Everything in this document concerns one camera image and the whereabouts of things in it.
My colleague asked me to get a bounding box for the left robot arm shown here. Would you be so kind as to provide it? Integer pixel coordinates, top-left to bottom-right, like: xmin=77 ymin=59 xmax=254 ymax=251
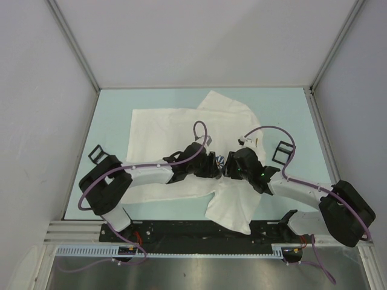
xmin=79 ymin=142 xmax=221 ymax=242

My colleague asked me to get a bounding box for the black display box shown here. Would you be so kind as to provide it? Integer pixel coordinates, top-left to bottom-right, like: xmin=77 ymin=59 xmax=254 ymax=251
xmin=272 ymin=141 xmax=294 ymax=166
xmin=88 ymin=144 xmax=107 ymax=165

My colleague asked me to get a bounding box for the grey slotted cable duct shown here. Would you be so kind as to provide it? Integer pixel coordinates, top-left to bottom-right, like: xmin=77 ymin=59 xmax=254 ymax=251
xmin=56 ymin=245 xmax=304 ymax=259

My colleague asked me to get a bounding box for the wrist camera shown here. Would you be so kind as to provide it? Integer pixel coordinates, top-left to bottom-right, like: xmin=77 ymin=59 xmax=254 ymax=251
xmin=238 ymin=136 xmax=258 ymax=151
xmin=195 ymin=135 xmax=212 ymax=152

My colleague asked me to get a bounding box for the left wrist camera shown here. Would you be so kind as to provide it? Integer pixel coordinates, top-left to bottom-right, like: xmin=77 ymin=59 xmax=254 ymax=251
xmin=195 ymin=135 xmax=212 ymax=152

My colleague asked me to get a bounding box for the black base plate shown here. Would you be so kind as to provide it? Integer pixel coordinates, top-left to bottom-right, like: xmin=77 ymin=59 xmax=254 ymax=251
xmin=99 ymin=220 xmax=311 ymax=254

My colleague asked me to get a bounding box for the right black display box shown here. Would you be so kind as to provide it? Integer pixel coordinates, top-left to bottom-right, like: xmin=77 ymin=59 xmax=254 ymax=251
xmin=272 ymin=141 xmax=294 ymax=166

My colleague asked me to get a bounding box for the left black display box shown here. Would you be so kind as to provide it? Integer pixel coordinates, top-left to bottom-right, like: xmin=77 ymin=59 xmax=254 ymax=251
xmin=88 ymin=144 xmax=107 ymax=165

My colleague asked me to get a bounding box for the aluminium front rail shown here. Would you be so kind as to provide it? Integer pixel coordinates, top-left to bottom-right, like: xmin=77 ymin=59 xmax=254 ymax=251
xmin=44 ymin=219 xmax=371 ymax=246

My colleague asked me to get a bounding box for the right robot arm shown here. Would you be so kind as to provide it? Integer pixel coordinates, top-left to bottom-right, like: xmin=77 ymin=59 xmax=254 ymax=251
xmin=223 ymin=147 xmax=376 ymax=247

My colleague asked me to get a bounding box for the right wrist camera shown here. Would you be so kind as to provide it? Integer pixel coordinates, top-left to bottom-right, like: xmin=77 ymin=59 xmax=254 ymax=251
xmin=238 ymin=136 xmax=258 ymax=151

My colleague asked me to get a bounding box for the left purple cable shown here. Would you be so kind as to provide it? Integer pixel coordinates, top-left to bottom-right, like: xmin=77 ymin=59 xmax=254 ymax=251
xmin=57 ymin=120 xmax=209 ymax=272

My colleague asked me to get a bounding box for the white t-shirt with flower print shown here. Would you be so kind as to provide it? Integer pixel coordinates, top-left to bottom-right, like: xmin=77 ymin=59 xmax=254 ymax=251
xmin=123 ymin=91 xmax=261 ymax=235

